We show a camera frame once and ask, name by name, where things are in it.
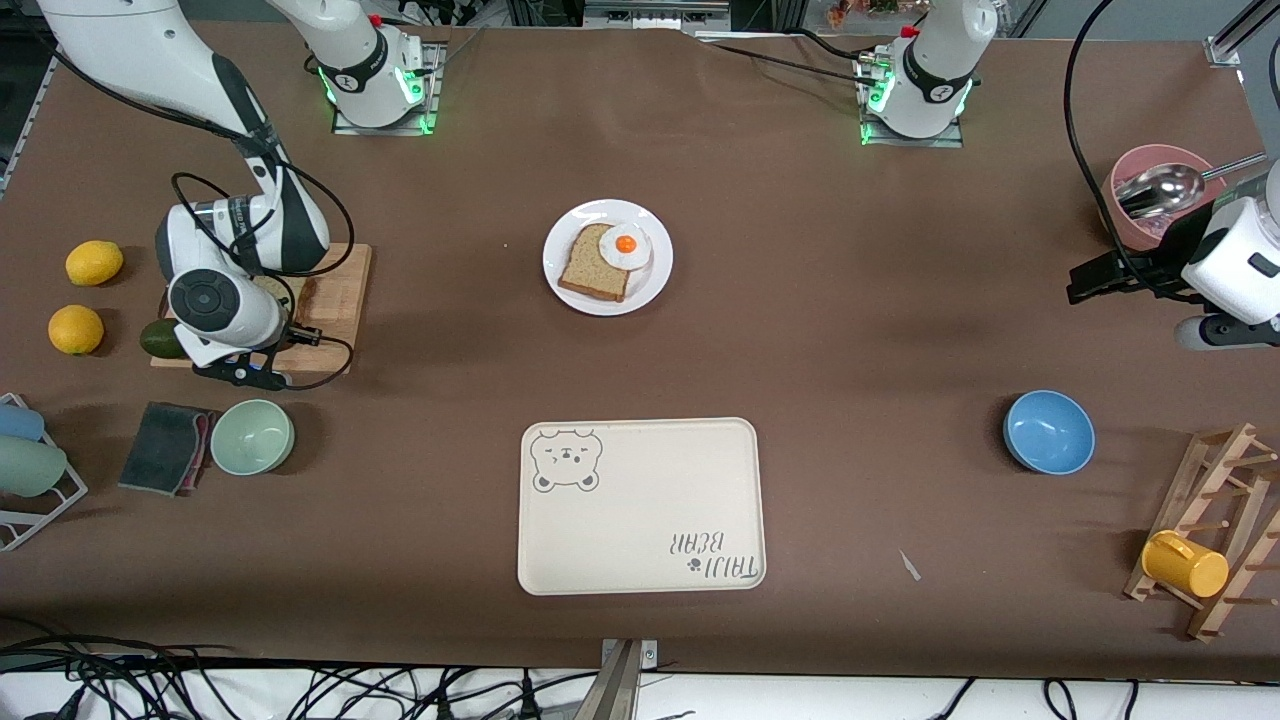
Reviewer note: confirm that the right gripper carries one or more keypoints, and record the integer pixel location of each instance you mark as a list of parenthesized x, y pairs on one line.
[(285, 335)]

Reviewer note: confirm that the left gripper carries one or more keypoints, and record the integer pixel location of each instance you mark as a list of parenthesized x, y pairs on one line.
[(1163, 256)]

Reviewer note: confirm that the round white plate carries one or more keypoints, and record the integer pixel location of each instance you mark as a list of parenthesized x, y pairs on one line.
[(600, 305)]

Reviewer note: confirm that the toy fried egg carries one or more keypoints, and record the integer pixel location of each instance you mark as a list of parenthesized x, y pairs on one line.
[(625, 245)]

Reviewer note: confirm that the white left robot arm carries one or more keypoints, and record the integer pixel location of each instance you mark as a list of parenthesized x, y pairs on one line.
[(1240, 260)]

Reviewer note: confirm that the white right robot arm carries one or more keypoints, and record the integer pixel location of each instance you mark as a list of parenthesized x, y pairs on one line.
[(150, 60)]

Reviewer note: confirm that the pale green bowl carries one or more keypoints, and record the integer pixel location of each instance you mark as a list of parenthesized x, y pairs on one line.
[(252, 438)]

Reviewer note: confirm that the pink folded cloth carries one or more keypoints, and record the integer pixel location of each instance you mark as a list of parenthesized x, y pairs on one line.
[(205, 450)]

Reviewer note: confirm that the dark green avocado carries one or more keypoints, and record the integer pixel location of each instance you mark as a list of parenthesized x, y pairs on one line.
[(158, 342)]

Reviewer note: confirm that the large metal spoon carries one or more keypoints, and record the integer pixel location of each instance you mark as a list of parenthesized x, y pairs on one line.
[(1165, 188)]

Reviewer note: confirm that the dark grey folded cloth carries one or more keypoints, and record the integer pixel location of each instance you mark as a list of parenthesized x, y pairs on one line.
[(160, 448)]

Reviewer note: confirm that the pink ribbed bowl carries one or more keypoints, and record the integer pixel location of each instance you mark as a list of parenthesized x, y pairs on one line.
[(1150, 160)]

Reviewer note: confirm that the wooden cutting board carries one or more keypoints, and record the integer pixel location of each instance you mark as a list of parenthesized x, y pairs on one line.
[(340, 300)]

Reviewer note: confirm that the yellow lemon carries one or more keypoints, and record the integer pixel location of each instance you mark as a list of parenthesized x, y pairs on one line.
[(94, 263), (76, 330)]

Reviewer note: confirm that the blue bowl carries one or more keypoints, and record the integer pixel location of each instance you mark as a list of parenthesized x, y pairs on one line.
[(1048, 432)]

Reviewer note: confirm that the light blue cup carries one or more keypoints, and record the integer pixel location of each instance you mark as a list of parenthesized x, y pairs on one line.
[(18, 422)]

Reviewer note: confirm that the pale green cup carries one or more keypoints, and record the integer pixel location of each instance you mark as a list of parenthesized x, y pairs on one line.
[(30, 467)]

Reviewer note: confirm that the yellow mug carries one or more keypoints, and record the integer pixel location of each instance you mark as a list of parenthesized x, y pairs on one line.
[(1185, 565)]

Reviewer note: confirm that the wooden cup drying rack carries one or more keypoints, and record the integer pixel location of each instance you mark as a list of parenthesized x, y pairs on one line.
[(1215, 600)]

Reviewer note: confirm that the orange artificial flowers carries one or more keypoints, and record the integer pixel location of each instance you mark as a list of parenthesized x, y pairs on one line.
[(845, 10)]

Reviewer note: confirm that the cream tray with bear print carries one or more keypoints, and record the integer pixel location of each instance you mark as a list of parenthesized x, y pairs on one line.
[(640, 520)]

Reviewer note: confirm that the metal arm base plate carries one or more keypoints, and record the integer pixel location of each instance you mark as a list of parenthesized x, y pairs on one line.
[(380, 131), (915, 143)]

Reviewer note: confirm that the aluminium corner bracket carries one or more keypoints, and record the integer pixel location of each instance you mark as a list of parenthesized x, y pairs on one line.
[(1228, 40)]

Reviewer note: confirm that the grey metal mounting bracket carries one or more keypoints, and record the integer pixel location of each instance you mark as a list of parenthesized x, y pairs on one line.
[(618, 690)]

